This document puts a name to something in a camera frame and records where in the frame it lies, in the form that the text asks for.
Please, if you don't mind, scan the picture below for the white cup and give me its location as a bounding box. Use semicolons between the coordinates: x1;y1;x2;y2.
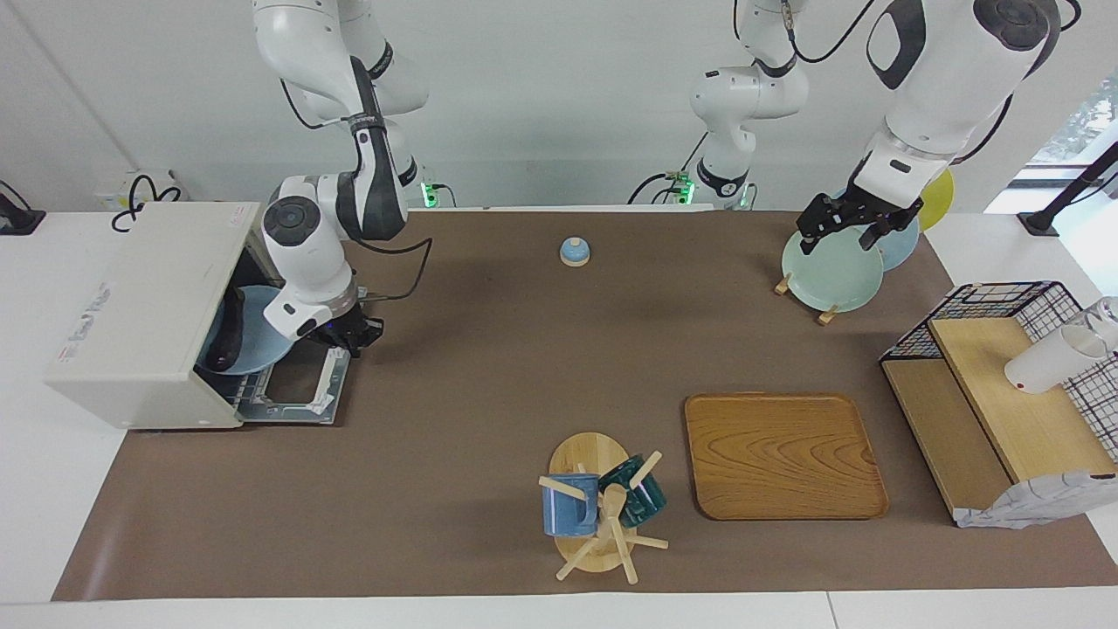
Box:
1004;325;1112;396

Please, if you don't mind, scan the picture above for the dark green mug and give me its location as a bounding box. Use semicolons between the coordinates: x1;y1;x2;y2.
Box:
598;454;668;529

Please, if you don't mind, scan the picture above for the black table clamp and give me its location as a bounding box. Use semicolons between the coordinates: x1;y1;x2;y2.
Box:
0;180;46;237

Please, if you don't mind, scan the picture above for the brown table mat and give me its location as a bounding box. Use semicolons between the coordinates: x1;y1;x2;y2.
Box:
51;210;1118;602

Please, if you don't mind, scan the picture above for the black looped table cable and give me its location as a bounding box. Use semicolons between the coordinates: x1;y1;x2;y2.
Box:
111;174;185;233

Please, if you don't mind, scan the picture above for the black left arm base cable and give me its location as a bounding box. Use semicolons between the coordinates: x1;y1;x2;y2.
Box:
628;131;710;207

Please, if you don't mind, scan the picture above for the black clamp stand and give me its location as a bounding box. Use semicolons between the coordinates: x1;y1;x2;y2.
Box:
1017;140;1118;238

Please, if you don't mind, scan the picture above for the wooden stepped shelf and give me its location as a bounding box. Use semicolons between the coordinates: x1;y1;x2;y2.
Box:
880;316;1118;525

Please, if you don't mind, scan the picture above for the yellow plate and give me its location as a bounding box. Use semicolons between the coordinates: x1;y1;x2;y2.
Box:
916;168;956;233

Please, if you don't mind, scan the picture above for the wooden mug tree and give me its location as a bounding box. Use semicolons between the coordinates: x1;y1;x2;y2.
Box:
538;432;671;585

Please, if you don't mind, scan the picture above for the wooden plate rack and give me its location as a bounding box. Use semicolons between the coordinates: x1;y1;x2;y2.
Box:
774;273;840;328

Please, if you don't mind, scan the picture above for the clear glass cup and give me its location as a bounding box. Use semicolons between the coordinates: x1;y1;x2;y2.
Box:
1078;296;1118;355

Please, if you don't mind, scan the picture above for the blue mug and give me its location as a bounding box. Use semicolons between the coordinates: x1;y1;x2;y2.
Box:
542;473;601;538

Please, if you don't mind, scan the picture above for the light blue plate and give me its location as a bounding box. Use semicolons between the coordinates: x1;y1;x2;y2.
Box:
197;285;297;376

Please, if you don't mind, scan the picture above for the white wall socket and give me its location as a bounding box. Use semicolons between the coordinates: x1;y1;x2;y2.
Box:
93;168;190;211

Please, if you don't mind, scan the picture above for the white checked cloth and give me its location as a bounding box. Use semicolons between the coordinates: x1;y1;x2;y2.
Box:
952;470;1118;530

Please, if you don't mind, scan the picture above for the wooden serving tray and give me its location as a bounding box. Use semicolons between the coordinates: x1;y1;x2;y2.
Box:
684;392;890;522

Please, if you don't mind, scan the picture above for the cream toaster oven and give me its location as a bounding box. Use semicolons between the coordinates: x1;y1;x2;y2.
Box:
44;202;353;431

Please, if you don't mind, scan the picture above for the pale blue racked plate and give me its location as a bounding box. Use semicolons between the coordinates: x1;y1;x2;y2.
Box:
830;188;921;273

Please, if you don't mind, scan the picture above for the dark purple eggplant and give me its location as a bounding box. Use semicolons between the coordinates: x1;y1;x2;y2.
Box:
207;287;248;370

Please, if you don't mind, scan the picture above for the light green plate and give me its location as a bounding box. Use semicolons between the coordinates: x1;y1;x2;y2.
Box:
781;225;885;314

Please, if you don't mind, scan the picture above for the window with white frame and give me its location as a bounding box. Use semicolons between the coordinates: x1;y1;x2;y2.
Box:
1004;72;1118;216

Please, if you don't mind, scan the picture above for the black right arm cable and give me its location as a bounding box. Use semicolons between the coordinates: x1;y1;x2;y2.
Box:
353;234;434;303

